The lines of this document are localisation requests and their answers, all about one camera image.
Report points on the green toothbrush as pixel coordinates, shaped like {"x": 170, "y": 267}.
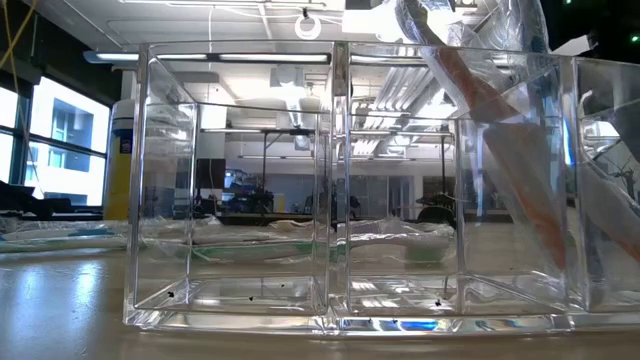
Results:
{"x": 250, "y": 251}
{"x": 50, "y": 245}

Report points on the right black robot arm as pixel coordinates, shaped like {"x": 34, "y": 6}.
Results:
{"x": 620, "y": 20}

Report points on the black monitor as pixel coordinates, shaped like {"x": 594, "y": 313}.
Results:
{"x": 210, "y": 174}

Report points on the blue-lit workstation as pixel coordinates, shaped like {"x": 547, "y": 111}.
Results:
{"x": 252, "y": 195}

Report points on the small ceiling light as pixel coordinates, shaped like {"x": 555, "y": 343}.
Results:
{"x": 235, "y": 131}

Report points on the long ceiling light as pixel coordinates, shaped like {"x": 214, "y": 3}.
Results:
{"x": 115, "y": 57}

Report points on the large window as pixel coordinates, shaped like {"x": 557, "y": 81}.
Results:
{"x": 70, "y": 125}

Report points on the clear acrylic organizer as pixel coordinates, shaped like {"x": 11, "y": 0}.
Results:
{"x": 225, "y": 322}

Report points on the Lysol wipes canister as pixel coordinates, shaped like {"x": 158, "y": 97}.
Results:
{"x": 119, "y": 165}

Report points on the black lab equipment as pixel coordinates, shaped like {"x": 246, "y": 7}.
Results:
{"x": 20, "y": 197}

